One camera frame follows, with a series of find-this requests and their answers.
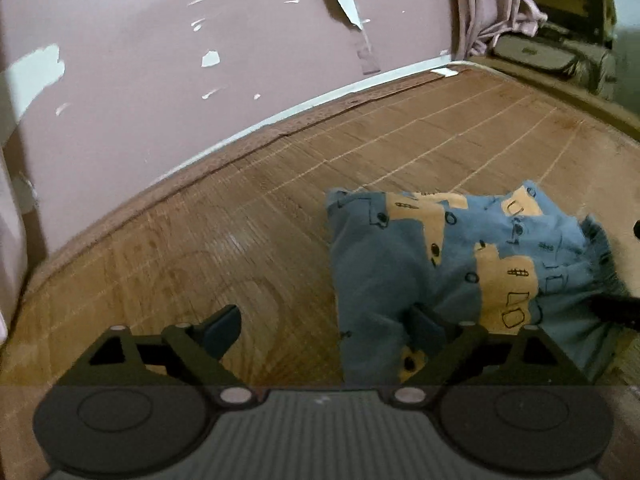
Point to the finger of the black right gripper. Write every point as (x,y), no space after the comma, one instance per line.
(623,311)

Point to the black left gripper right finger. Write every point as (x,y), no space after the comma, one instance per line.
(468,355)

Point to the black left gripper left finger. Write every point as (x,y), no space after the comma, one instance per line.
(180,355)

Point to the blue patterned children's pants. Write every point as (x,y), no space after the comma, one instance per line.
(499,261)

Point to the brown woven bamboo bed mat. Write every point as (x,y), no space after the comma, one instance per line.
(247,226)

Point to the grey zip bag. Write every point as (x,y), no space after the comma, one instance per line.
(536,55)

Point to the dark wooden shelf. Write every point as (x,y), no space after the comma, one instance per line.
(586,27)

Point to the pink curtain right side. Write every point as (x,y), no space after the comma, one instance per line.
(482,22)

